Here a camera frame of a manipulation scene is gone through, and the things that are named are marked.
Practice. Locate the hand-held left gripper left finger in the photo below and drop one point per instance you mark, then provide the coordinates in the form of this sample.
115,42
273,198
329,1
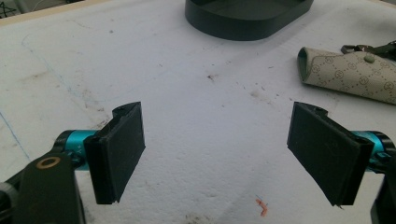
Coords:
116,152

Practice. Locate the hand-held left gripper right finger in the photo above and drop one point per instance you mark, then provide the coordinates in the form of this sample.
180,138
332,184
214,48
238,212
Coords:
327,152

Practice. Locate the beige patterned key pouch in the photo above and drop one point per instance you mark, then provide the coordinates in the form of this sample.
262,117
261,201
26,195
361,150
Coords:
348,74

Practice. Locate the dark metal clasp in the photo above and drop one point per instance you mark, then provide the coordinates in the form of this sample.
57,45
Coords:
370,48

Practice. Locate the dark oval tray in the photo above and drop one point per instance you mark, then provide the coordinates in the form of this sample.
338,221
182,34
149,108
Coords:
246,18

